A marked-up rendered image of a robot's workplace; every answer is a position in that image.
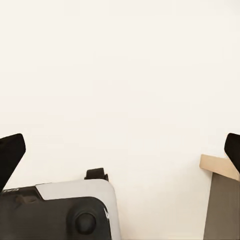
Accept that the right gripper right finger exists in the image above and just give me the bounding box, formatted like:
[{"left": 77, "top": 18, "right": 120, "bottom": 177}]
[{"left": 224, "top": 133, "right": 240, "bottom": 173}]

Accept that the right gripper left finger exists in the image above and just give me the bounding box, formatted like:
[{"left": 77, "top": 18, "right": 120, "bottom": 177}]
[{"left": 0, "top": 133, "right": 26, "bottom": 193}]

